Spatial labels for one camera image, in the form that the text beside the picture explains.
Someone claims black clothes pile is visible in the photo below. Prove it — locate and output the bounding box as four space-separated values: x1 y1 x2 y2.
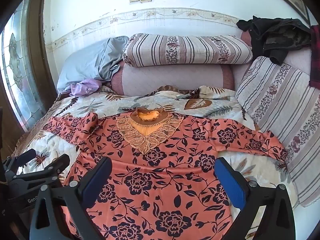
236 15 313 65

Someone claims square striped floral pillow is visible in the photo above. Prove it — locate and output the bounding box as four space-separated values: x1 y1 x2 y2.
235 56 320 207

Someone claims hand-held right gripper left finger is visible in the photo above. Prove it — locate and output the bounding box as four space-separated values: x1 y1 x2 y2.
29 156 113 240

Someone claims stained glass door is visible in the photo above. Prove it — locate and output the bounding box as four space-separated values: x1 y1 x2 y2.
0 0 59 135

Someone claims purple floral cloth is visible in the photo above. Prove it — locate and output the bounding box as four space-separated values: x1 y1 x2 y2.
70 78 102 97

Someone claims orange floral shirt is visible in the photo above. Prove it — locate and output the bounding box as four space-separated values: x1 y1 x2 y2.
43 107 288 240

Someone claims dark framed wall picture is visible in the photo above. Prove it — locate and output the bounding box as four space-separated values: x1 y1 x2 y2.
255 0 310 22

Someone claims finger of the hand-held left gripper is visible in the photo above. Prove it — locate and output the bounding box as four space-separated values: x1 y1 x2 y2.
22 154 71 187
3 149 37 178

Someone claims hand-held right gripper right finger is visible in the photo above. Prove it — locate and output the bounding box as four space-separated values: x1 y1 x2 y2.
214 157 300 240

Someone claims grey blue pillow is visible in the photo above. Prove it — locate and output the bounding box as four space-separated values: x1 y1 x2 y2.
57 35 129 94

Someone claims long striped floral pillow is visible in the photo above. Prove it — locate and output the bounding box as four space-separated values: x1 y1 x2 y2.
122 33 253 67

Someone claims pink padded headboard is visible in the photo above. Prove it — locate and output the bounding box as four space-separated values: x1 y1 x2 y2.
111 29 312 97

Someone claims leaf print bedspread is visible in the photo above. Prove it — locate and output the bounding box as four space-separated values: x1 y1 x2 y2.
12 85 293 240

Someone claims red plaid cloth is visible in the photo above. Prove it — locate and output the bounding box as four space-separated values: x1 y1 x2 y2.
309 21 320 90

